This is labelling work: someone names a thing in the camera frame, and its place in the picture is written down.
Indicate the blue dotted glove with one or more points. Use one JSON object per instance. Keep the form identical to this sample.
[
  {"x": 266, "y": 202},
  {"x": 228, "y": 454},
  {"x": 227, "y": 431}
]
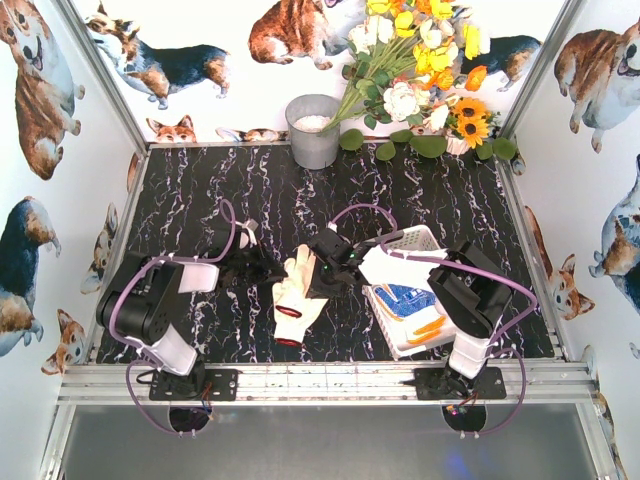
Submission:
[{"x": 412, "y": 309}]

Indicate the sunflower pot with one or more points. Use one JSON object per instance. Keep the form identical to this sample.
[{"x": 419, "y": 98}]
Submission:
[{"x": 469, "y": 124}]

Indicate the grey metal bucket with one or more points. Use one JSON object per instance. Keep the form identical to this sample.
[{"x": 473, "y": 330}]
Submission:
[{"x": 314, "y": 137}]

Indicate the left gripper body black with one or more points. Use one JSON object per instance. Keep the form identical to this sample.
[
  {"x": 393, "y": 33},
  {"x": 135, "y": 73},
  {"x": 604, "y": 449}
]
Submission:
[{"x": 261, "y": 265}]

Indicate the artificial flower bouquet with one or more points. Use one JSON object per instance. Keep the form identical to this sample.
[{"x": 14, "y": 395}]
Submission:
[{"x": 404, "y": 56}]

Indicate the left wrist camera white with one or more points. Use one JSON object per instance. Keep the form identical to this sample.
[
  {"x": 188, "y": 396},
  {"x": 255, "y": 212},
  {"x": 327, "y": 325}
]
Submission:
[{"x": 247, "y": 233}]

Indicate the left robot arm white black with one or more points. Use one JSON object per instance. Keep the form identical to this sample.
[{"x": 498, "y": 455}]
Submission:
[{"x": 140, "y": 304}]

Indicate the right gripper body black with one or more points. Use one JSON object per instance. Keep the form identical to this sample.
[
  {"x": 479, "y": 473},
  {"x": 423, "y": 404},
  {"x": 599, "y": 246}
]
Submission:
[{"x": 324, "y": 272}]

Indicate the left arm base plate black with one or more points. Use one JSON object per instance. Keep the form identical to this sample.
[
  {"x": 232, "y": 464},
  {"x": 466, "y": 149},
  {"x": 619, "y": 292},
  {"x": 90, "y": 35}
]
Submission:
[{"x": 212, "y": 384}]

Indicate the cream glove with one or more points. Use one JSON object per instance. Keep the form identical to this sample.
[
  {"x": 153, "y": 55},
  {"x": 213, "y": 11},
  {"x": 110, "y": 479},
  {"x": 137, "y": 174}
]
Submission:
[
  {"x": 294, "y": 319},
  {"x": 294, "y": 287}
]

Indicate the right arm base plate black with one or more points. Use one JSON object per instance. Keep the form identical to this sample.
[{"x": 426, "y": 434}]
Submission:
[{"x": 443, "y": 383}]

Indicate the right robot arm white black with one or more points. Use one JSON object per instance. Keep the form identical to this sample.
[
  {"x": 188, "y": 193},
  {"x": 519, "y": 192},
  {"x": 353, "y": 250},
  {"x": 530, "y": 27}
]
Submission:
[{"x": 467, "y": 286}]

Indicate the white perforated storage basket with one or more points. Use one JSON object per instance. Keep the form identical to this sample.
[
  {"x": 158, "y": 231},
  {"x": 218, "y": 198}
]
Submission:
[{"x": 397, "y": 259}]

